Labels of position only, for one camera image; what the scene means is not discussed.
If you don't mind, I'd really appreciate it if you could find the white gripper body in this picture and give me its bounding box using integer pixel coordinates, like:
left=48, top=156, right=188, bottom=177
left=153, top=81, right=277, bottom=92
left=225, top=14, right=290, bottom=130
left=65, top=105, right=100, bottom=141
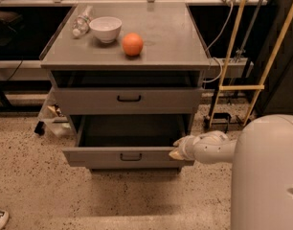
left=178, top=135, right=200, bottom=160

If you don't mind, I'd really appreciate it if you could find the grey drawer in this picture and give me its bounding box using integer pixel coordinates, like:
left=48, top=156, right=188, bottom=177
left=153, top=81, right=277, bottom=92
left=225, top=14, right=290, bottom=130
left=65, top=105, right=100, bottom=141
left=53, top=88, right=202, bottom=115
left=63, top=114, right=192, bottom=170

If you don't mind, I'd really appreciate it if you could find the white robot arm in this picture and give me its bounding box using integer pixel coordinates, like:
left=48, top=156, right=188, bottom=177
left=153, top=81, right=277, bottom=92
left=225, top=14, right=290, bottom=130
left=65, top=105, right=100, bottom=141
left=169, top=114, right=293, bottom=230

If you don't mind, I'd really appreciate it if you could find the grey drawer cabinet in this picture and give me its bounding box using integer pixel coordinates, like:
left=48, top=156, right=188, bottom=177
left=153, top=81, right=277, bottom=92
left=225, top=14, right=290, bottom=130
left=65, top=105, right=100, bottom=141
left=38, top=2, right=212, bottom=173

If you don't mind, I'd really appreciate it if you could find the grey top drawer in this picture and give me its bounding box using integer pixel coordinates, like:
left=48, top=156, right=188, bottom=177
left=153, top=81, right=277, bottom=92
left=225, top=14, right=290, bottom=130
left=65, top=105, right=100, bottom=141
left=53, top=88, right=202, bottom=115

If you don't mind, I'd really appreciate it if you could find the orange fruit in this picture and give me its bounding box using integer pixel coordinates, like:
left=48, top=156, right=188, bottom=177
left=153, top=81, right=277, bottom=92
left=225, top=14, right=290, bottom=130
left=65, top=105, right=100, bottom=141
left=122, top=33, right=144, bottom=57

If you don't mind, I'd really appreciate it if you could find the clear plastic storage bin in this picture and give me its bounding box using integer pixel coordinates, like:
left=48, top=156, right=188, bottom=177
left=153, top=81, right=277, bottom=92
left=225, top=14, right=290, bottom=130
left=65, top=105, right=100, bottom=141
left=38, top=90, right=73, bottom=137

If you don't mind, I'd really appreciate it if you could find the white ceramic bowl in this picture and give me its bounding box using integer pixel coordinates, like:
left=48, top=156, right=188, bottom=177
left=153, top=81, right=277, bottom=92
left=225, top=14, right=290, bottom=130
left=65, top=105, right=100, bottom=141
left=89, top=16, right=123, bottom=43

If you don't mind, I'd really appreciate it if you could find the clear plastic water bottle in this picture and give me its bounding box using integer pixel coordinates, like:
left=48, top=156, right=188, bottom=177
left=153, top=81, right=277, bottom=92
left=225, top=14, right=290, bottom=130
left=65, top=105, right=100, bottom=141
left=72, top=6, right=92, bottom=38

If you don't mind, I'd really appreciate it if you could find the grey wall shelf rail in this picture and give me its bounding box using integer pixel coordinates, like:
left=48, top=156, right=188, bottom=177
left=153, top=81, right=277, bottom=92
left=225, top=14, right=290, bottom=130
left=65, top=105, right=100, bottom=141
left=204, top=57, right=254, bottom=81

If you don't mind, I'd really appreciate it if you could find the yellow wooden ladder frame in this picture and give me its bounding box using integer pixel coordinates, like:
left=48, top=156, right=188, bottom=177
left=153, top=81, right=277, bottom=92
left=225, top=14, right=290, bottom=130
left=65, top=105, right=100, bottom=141
left=203, top=0, right=293, bottom=133

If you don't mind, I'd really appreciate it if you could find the white power cable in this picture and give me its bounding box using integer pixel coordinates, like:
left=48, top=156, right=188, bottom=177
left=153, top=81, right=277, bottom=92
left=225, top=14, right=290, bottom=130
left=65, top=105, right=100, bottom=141
left=202, top=2, right=235, bottom=84

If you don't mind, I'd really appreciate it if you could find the black cable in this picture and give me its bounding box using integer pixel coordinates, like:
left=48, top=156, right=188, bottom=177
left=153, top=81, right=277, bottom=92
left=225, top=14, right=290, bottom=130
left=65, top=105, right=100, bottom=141
left=6, top=59, right=25, bottom=83

